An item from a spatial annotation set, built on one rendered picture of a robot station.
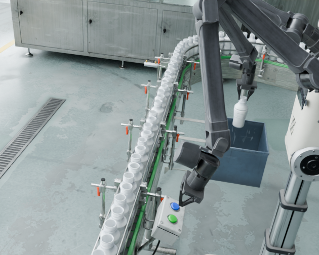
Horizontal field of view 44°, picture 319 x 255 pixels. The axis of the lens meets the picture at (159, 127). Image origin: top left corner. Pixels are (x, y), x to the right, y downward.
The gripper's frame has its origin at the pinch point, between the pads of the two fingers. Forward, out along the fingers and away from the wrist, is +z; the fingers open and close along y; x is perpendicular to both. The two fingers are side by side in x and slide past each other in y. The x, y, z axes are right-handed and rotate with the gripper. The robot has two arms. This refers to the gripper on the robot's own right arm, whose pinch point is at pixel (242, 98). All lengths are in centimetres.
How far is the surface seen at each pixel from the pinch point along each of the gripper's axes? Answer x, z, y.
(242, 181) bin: 15.2, 39.9, -7.1
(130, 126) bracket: 30, 7, 51
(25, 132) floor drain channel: -112, 117, 174
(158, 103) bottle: 19.3, -0.5, 40.6
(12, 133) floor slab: -106, 117, 184
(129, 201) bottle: 84, 4, 40
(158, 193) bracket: 75, 6, 32
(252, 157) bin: 15.4, 23.7, -8.7
